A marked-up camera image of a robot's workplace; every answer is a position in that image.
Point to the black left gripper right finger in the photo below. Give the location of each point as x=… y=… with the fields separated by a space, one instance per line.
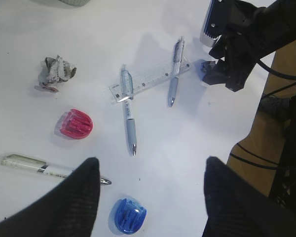
x=236 y=209

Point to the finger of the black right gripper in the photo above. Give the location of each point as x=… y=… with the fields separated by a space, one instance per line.
x=237 y=73
x=219 y=74

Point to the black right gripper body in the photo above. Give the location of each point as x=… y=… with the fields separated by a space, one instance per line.
x=261 y=30

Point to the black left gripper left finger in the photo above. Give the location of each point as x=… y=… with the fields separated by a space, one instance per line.
x=69 y=210

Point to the paper ball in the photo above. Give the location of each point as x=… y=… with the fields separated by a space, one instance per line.
x=55 y=71
x=207 y=66

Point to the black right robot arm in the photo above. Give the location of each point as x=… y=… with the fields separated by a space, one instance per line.
x=248 y=56

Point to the clear grey gel pen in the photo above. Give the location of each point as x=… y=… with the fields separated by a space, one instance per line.
x=177 y=58

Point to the white green ballpoint pen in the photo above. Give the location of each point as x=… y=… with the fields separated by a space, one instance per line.
x=35 y=166

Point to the green plastic woven basket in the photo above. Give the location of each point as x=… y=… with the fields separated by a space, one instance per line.
x=76 y=3

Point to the blue lead refill case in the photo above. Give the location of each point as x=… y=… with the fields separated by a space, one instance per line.
x=127 y=216

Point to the transparent plastic ruler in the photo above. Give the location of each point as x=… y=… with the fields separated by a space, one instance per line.
x=142 y=81

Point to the pink lead refill case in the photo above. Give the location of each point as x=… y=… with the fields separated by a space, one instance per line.
x=74 y=125

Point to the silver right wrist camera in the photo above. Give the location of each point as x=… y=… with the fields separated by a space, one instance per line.
x=211 y=31

